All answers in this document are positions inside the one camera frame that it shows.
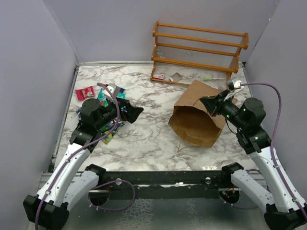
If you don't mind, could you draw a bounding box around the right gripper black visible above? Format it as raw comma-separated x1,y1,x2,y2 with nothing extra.
201,89,248,130

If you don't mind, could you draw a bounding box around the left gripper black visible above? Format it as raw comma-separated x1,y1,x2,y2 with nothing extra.
96,96,144,130

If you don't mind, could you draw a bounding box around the dark blue snack packet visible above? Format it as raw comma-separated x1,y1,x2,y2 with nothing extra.
76,108,124,133

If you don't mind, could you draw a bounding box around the brown paper bag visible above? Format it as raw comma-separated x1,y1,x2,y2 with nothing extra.
168,80,226,148

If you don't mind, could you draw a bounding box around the teal red snack packet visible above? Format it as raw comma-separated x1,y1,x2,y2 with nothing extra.
97,88,126,107

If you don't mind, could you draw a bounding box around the green snack packet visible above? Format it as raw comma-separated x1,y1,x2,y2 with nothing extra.
100,123,124,144

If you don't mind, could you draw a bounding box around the red snack bar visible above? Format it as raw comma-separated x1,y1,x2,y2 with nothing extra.
75,86,95,101

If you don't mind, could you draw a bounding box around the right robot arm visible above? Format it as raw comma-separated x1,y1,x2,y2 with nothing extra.
200,90,307,230

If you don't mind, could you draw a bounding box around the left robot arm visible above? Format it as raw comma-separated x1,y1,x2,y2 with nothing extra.
23,98,143,230

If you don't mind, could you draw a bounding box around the green marker pen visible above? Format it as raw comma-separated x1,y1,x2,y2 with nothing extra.
203,78,225,81

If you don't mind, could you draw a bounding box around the wooden shelf rack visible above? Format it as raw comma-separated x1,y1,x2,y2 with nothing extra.
150,21,249,83

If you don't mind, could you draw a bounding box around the red white small box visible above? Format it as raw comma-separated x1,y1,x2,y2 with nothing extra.
153,73,165,80

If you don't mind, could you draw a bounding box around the small open cardboard box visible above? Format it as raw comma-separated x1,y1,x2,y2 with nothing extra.
169,72,182,82

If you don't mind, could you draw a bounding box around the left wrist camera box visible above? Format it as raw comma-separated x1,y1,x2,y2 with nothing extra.
100,83,121,101

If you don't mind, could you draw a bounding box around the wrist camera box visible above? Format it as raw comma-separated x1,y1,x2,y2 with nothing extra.
225,78,244,101
100,83,121,101

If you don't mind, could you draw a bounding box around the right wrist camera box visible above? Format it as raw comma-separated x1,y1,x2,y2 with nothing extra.
225,78,244,101

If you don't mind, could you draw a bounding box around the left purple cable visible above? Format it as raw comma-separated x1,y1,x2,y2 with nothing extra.
35,82,136,230

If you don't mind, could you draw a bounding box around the purple cable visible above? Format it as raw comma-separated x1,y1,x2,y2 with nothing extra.
35,82,136,230
241,82,307,214

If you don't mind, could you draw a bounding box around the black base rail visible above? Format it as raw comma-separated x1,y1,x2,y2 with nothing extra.
86,163,243,204

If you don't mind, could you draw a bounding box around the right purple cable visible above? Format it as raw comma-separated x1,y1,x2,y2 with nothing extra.
241,82,307,214

